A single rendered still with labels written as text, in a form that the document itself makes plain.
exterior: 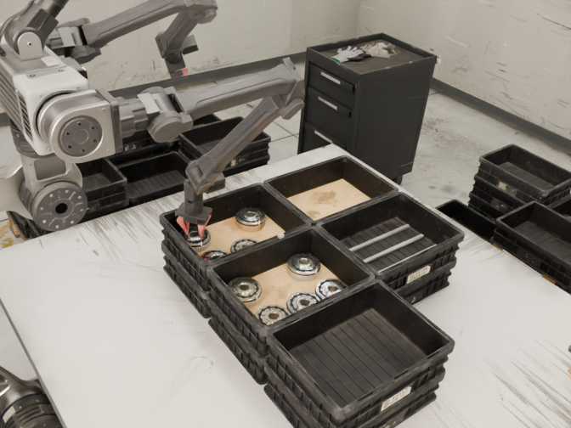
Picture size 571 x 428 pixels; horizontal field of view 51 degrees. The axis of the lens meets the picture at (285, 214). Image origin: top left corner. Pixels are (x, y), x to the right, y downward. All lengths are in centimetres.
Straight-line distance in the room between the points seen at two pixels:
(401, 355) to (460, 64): 396
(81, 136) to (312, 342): 82
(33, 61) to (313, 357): 100
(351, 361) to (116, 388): 64
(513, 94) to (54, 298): 398
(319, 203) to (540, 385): 94
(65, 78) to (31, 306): 88
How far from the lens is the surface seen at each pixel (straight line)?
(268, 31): 548
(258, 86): 147
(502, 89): 517
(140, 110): 133
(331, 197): 223
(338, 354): 165
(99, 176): 300
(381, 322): 176
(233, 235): 200
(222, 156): 170
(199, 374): 175
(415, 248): 205
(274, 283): 182
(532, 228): 297
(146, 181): 314
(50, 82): 135
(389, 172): 374
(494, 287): 220
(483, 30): 521
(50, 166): 162
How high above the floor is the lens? 204
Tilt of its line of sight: 35 degrees down
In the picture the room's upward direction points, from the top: 5 degrees clockwise
